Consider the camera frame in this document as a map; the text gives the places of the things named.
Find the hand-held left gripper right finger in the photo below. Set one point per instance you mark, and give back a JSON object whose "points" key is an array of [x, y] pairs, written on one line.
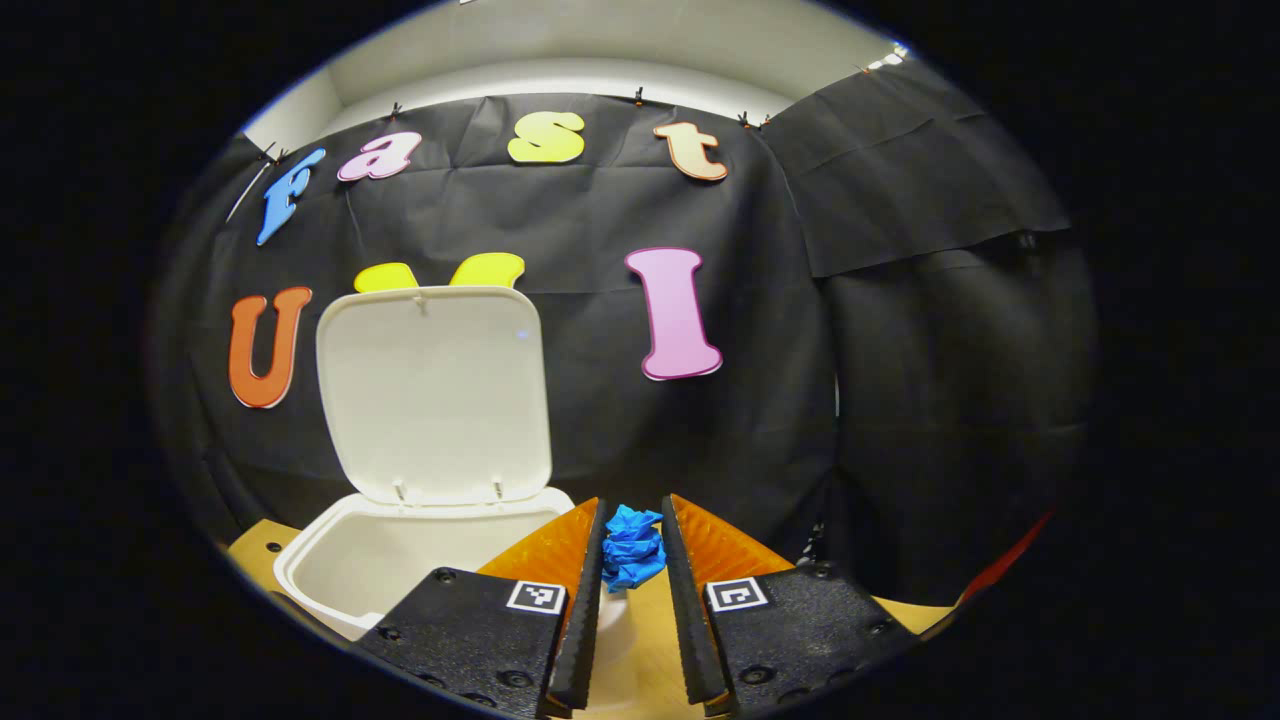
{"points": [[685, 620]]}

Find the wooden desktop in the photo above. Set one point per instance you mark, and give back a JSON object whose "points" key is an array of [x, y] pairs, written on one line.
{"points": [[640, 660]]}

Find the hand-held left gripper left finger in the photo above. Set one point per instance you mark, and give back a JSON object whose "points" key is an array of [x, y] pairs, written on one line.
{"points": [[585, 620]]}

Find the white desktop garbage bin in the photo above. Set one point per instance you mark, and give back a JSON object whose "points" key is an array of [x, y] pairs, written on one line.
{"points": [[430, 400]]}

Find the black backdrop cloth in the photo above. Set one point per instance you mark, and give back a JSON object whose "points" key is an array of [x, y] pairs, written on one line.
{"points": [[900, 350]]}

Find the blue paper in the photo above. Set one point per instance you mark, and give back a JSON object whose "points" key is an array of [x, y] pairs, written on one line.
{"points": [[632, 548]]}

